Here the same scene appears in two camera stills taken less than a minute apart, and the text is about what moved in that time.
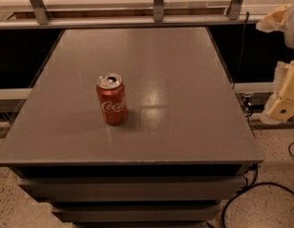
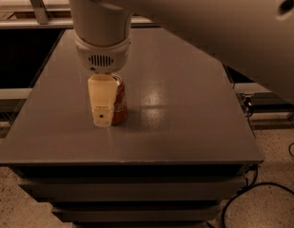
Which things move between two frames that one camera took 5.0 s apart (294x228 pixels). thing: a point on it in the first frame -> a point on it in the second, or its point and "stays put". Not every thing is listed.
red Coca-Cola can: [112, 98] stays put
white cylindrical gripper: [293, 26] -> [101, 57]
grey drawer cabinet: [186, 144] stays put
